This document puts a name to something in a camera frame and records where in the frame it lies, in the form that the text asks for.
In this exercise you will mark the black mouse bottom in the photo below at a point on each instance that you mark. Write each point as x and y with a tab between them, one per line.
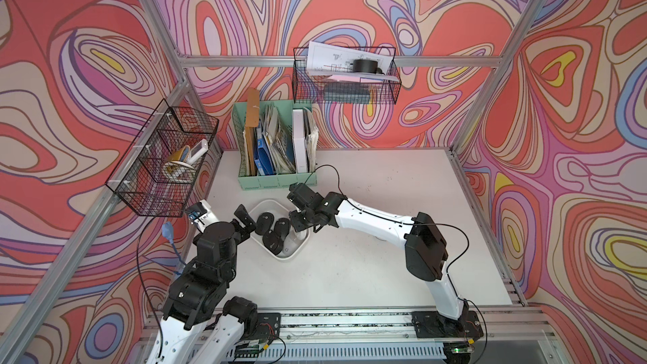
273	242

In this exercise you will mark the white storage tray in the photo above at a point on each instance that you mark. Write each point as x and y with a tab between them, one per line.
294	242

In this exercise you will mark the white tube in basket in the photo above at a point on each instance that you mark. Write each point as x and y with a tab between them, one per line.
197	152

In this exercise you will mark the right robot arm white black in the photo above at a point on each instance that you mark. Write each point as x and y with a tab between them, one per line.
425	248

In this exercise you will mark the white paper sheets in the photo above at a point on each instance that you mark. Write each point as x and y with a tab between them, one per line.
348	65

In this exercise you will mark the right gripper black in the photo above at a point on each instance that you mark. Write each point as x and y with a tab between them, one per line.
296	222

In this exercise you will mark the blue folder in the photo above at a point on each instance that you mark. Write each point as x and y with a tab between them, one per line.
262	155

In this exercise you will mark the black wire basket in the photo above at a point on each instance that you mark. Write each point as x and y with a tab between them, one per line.
317	90
138	180

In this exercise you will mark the white book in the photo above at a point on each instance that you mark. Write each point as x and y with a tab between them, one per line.
299	141

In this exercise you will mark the blue plastic connector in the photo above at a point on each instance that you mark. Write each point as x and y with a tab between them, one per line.
168	233

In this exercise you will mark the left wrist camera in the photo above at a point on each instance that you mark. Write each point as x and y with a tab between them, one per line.
201	214

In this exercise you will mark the black wire basket back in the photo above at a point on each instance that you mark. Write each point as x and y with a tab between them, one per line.
317	90

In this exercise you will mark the green file organizer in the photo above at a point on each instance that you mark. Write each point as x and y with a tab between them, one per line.
248	182

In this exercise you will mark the black wire basket left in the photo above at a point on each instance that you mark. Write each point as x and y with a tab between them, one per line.
138	180

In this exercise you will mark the black mouse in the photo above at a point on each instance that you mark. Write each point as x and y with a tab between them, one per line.
264	223
282	228
273	242

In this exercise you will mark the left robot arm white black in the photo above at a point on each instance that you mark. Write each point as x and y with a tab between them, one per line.
193	297

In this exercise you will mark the brown envelope folder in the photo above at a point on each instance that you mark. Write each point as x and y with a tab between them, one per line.
250	125

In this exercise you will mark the yellow tape roll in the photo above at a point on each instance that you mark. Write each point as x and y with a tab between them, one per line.
180	166

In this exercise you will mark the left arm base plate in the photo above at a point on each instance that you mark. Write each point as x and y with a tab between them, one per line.
262	326

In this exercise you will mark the green circuit board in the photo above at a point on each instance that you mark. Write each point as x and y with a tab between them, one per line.
250	350

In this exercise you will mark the aluminium rail base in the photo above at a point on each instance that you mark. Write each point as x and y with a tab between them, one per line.
513	334

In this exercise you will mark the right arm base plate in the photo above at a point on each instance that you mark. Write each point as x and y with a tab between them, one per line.
431	325

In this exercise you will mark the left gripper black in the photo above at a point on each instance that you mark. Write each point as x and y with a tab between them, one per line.
245	220

